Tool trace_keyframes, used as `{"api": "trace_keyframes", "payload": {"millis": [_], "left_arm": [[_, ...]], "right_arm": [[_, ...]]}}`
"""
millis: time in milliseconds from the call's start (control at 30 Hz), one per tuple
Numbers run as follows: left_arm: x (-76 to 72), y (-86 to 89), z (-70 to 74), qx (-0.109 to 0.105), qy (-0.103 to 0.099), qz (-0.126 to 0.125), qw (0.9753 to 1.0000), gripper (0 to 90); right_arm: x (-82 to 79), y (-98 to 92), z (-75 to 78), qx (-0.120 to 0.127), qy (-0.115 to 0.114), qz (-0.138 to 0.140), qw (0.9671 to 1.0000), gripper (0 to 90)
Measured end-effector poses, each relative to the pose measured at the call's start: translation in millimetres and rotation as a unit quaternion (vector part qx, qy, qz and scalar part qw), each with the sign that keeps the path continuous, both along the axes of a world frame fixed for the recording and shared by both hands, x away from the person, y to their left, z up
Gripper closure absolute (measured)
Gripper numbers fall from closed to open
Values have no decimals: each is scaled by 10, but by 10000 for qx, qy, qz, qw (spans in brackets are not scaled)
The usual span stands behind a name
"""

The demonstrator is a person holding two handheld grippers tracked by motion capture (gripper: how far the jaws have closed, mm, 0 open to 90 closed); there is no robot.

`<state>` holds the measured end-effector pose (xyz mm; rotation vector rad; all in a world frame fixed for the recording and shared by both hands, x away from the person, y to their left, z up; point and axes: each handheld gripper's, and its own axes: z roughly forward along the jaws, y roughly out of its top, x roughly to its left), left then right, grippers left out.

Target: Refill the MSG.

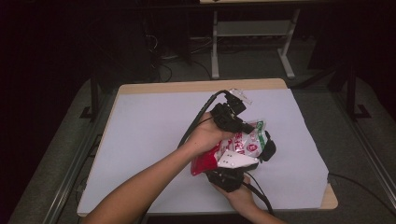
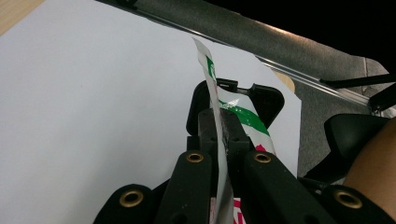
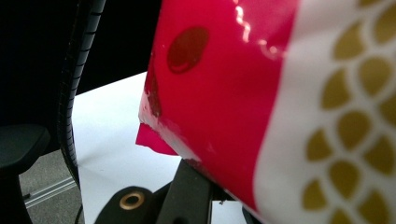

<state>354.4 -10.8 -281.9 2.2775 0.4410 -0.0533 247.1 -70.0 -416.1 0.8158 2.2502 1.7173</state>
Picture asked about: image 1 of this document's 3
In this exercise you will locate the clear jar with black lid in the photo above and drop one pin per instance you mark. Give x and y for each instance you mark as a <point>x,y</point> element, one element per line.
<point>268,148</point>

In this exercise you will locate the aluminium floor rail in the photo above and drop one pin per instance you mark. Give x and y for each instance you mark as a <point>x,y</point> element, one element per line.
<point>370,149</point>
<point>73,174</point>

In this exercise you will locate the white table cover sheet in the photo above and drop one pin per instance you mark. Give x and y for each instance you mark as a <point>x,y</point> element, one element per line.
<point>149,124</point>

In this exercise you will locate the red and white snack packet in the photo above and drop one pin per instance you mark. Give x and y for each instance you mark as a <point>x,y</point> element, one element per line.
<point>205,161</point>

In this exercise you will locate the black metal stand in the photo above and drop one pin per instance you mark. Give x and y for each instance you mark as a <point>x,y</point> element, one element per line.
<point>94,93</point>
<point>351,93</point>

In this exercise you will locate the person's right hand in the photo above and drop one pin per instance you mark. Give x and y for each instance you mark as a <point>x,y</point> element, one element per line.
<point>239,197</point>

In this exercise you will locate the wooden table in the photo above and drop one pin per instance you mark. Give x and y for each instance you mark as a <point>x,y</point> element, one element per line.
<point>199,84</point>

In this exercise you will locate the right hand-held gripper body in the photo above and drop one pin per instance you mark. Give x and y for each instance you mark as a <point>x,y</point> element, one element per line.
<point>230,174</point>

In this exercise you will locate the white metal desk frame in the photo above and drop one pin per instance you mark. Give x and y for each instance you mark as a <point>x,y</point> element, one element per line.
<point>249,29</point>

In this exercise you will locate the person's left hand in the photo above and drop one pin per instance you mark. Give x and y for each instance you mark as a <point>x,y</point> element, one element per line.
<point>205,135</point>

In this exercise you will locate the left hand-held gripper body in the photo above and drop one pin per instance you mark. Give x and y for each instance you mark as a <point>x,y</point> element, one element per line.
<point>227,116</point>

